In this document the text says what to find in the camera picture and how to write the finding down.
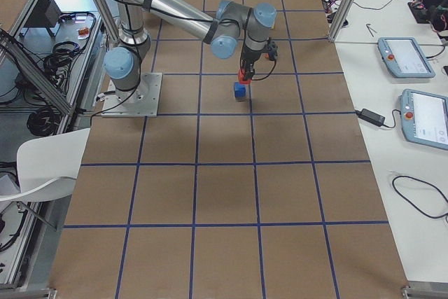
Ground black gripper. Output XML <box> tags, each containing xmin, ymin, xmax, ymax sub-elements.
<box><xmin>239</xmin><ymin>46</ymin><xmax>261</xmax><ymax>80</ymax></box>

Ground red block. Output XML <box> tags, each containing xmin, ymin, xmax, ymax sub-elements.
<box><xmin>237</xmin><ymin>69</ymin><xmax>251</xmax><ymax>85</ymax></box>

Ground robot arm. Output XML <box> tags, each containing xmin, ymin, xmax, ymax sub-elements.
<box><xmin>117</xmin><ymin>0</ymin><xmax>278</xmax><ymax>85</ymax></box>

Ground blue block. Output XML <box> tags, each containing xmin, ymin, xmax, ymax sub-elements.
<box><xmin>233</xmin><ymin>82</ymin><xmax>246</xmax><ymax>102</ymax></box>

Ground black power brick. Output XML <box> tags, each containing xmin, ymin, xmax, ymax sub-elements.
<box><xmin>355</xmin><ymin>109</ymin><xmax>385</xmax><ymax>127</ymax></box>

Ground upper teach pendant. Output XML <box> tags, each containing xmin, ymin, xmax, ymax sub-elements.
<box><xmin>377</xmin><ymin>37</ymin><xmax>435</xmax><ymax>78</ymax></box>

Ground teach pendant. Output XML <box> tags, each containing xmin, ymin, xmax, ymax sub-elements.
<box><xmin>377</xmin><ymin>37</ymin><xmax>435</xmax><ymax>78</ymax></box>
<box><xmin>400</xmin><ymin>89</ymin><xmax>447</xmax><ymax>150</ymax></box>

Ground lower teach pendant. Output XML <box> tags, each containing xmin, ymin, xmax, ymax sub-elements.
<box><xmin>400</xmin><ymin>89</ymin><xmax>447</xmax><ymax>150</ymax></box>

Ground white chair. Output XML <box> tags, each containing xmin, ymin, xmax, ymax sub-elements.
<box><xmin>1</xmin><ymin>128</ymin><xmax>90</xmax><ymax>202</ymax></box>

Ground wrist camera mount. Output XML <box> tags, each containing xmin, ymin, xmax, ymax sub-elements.
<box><xmin>265</xmin><ymin>40</ymin><xmax>278</xmax><ymax>62</ymax></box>

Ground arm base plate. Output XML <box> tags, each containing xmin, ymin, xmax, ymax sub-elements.
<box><xmin>101</xmin><ymin>73</ymin><xmax>162</xmax><ymax>118</ymax></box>

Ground black looped cable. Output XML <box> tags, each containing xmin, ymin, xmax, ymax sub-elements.
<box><xmin>391</xmin><ymin>174</ymin><xmax>448</xmax><ymax>219</ymax></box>

